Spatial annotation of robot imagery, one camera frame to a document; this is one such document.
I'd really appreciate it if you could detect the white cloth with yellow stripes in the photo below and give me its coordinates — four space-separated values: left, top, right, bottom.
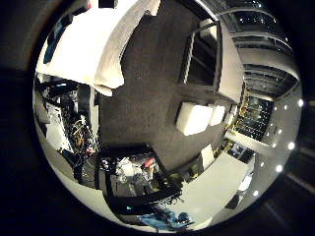
34 0 161 97

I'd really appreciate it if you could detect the large white cube box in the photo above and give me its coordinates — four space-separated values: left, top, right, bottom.
175 101 215 137

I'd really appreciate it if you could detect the small white cube box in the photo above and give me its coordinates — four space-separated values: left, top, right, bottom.
209 103 227 127

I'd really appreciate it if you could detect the black bin with items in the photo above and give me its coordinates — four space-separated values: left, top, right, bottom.
94 146 185 217

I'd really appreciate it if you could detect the white table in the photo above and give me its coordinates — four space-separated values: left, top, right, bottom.
170 151 255 227

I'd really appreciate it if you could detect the black equipment rack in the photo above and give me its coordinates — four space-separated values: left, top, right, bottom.
234 94 275 143

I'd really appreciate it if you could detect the blue fabric bundle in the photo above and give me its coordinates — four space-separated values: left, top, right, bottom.
139 208 195 231

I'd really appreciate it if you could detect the black metal frame cart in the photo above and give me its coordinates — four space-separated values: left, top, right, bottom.
178 19 224 94

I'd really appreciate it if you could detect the cluttered cable rack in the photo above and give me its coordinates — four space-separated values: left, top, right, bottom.
33 77 99 185

